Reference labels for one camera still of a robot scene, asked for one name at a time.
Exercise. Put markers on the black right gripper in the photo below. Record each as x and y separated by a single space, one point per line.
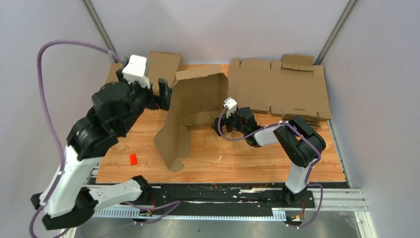
224 121

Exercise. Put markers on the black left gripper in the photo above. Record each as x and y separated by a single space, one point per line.
163 100

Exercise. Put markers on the brown cardboard box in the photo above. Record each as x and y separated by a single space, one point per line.
197 99

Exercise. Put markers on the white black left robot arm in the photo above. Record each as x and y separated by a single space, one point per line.
68 203

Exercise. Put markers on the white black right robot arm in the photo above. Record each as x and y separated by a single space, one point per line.
301 143

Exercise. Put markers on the folded cardboard box right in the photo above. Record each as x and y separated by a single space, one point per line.
163 65

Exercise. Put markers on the folded cardboard box left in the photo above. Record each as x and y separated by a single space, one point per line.
114 72

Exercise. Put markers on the small red block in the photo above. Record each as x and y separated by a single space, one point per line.
133 159

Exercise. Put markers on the stack of flat cardboard sheets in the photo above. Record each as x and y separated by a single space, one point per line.
292 86

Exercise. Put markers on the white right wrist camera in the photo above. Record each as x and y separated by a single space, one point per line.
230 105

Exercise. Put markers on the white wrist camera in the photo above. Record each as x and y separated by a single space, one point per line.
136 70
230 105

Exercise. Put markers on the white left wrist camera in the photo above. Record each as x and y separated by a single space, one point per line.
136 70

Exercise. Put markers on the black metal base rail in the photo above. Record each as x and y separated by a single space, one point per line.
237 202

